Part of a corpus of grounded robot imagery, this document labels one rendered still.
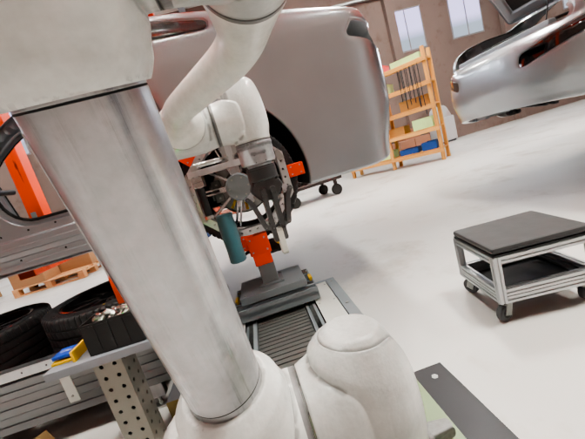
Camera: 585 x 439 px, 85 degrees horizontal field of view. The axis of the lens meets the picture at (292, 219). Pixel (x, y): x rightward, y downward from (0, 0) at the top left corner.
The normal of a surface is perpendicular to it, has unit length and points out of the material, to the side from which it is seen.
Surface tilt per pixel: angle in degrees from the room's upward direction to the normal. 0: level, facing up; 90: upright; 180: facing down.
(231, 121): 99
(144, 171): 105
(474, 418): 0
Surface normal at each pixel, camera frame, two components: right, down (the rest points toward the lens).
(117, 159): 0.57, 0.28
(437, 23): 0.14, 0.14
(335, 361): -0.44, -0.39
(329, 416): -0.15, -0.23
